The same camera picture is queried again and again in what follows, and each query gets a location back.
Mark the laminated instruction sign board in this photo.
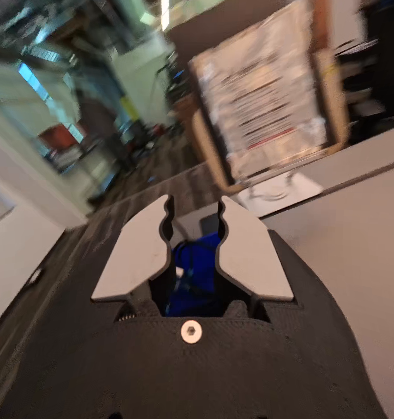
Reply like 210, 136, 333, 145
188, 0, 350, 194

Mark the blue plastic bin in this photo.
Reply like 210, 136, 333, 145
166, 232, 224, 317

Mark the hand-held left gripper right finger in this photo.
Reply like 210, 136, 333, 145
215, 196, 295, 303

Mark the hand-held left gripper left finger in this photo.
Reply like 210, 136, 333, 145
90, 195, 177, 302

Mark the red object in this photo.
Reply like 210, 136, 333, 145
39, 124, 83, 146

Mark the white sign stand base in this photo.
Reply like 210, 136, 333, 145
238, 173, 324, 217

